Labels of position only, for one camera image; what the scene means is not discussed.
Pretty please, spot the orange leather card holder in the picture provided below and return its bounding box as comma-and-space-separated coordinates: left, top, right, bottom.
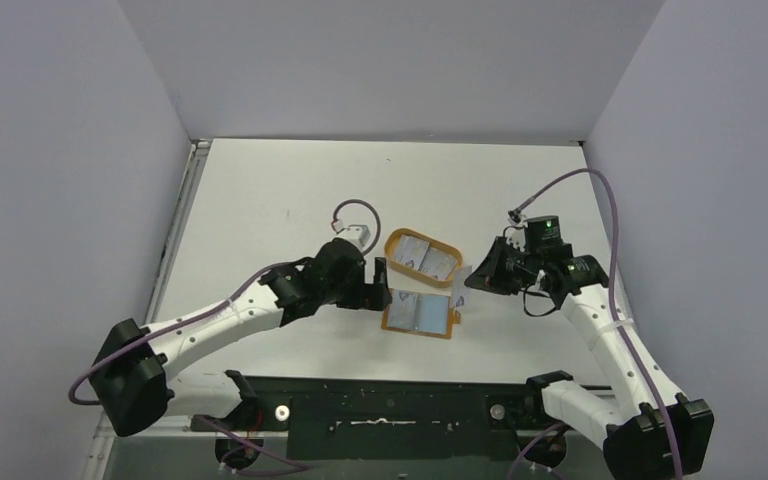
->
381, 289, 461, 339

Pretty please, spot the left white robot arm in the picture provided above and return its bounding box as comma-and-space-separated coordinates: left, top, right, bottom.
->
87, 238, 392, 437

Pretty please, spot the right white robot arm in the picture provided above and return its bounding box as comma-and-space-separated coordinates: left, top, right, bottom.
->
465, 215, 715, 479

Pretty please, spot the left stack credit card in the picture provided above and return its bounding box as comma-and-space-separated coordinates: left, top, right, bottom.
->
393, 235, 430, 270

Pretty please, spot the tan oval tray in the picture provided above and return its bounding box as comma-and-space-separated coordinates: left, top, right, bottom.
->
384, 228, 464, 289

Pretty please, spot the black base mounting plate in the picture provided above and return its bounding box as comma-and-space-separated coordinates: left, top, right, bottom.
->
189, 374, 624, 468

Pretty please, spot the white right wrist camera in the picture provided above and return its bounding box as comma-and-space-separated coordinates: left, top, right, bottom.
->
503, 225, 528, 253

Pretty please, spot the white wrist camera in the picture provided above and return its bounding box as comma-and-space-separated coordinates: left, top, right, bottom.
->
335, 224, 371, 250
503, 225, 528, 253

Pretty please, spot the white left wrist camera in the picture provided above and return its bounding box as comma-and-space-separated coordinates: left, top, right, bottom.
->
335, 224, 371, 250

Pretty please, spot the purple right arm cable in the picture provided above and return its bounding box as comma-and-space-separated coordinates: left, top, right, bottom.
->
504, 168, 686, 480

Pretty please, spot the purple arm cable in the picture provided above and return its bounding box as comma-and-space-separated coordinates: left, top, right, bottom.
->
67, 198, 383, 477
504, 168, 686, 480

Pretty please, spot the aluminium side rail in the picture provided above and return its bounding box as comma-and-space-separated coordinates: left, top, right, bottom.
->
138, 139, 213, 325

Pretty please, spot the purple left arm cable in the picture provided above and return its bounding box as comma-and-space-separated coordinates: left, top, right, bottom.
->
67, 198, 383, 477

